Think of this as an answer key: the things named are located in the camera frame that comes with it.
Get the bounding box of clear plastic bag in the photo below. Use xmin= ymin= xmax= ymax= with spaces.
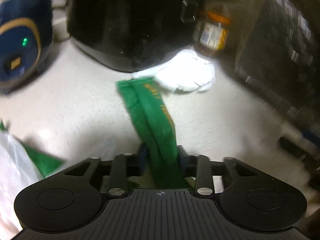
xmin=1 ymin=131 xmax=43 ymax=239

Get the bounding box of green packet long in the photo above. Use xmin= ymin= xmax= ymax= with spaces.
xmin=1 ymin=124 xmax=63 ymax=182

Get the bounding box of black rice cooker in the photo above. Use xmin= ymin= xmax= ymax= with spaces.
xmin=67 ymin=0 xmax=205 ymax=73

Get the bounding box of sauce jar orange lid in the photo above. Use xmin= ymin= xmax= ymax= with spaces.
xmin=194 ymin=2 xmax=232 ymax=58

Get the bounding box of white tissue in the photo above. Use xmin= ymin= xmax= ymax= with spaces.
xmin=132 ymin=49 xmax=215 ymax=93

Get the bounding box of navy blue mini rice cooker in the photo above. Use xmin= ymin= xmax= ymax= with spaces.
xmin=1 ymin=0 xmax=53 ymax=94

